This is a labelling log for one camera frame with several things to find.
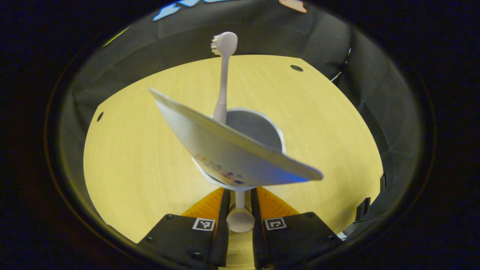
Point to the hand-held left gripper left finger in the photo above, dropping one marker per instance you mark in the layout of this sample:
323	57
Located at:
222	232

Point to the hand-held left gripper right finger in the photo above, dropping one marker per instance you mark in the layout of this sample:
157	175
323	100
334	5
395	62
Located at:
257	232

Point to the white toothpaste tube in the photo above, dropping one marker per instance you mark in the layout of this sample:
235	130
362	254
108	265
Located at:
225	153

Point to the white toothbrush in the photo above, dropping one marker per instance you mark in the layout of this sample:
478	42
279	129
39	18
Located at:
224	82

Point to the light wooden desktop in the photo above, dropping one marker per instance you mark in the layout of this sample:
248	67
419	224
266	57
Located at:
131	168

